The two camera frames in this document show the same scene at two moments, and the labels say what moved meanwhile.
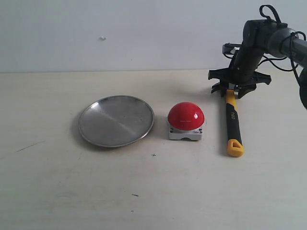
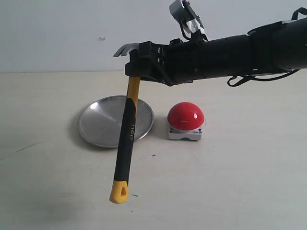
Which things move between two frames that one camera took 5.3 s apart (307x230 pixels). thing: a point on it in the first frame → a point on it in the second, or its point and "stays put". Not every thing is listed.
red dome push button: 185,120 stays put
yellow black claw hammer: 234,146 → 119,190
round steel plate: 115,121 stays put
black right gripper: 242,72 → 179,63
